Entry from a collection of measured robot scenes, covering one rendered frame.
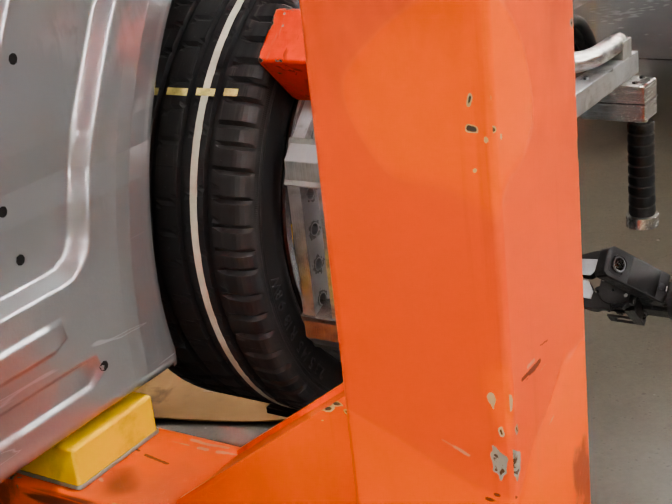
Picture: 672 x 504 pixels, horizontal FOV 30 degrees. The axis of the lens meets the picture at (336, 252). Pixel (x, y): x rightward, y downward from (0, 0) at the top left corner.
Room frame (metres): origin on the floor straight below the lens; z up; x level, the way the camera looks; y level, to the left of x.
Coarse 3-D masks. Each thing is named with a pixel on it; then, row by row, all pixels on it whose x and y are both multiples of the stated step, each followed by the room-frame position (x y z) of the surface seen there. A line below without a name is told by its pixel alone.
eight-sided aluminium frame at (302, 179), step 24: (312, 120) 1.40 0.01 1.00; (288, 144) 1.39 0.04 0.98; (312, 144) 1.37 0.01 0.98; (288, 168) 1.37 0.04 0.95; (312, 168) 1.35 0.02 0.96; (288, 192) 1.37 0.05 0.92; (312, 192) 1.39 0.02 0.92; (312, 216) 1.38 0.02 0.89; (312, 240) 1.37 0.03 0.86; (312, 264) 1.37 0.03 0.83; (312, 288) 1.36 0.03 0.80; (312, 312) 1.37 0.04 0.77; (312, 336) 1.37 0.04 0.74; (336, 336) 1.35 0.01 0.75
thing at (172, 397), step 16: (144, 384) 2.75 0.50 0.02; (160, 384) 2.75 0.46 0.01; (176, 384) 2.75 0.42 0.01; (192, 384) 2.73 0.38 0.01; (160, 400) 2.67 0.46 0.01; (176, 400) 2.66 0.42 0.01; (192, 400) 2.65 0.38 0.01; (208, 400) 2.64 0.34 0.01; (224, 400) 2.64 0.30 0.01; (240, 400) 2.63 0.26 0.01; (256, 400) 2.62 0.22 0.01; (160, 416) 2.59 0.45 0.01; (176, 416) 2.58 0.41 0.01; (192, 416) 2.57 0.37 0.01; (208, 416) 2.57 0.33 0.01; (224, 416) 2.56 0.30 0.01; (240, 416) 2.55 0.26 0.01; (256, 416) 2.54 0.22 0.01; (272, 416) 2.53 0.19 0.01
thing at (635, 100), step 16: (640, 80) 1.59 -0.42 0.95; (656, 80) 1.60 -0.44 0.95; (608, 96) 1.59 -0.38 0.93; (624, 96) 1.57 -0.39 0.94; (640, 96) 1.56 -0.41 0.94; (656, 96) 1.59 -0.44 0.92; (592, 112) 1.60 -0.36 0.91; (608, 112) 1.59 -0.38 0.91; (624, 112) 1.57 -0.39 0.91; (640, 112) 1.56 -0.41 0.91
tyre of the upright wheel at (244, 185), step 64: (192, 0) 1.55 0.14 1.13; (256, 0) 1.50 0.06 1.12; (192, 64) 1.46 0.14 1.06; (256, 64) 1.42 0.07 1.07; (192, 128) 1.42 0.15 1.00; (256, 128) 1.38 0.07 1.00; (256, 192) 1.36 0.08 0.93; (192, 256) 1.38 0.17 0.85; (256, 256) 1.35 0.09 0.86; (192, 320) 1.41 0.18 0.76; (256, 320) 1.35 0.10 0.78; (256, 384) 1.43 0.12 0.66; (320, 384) 1.43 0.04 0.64
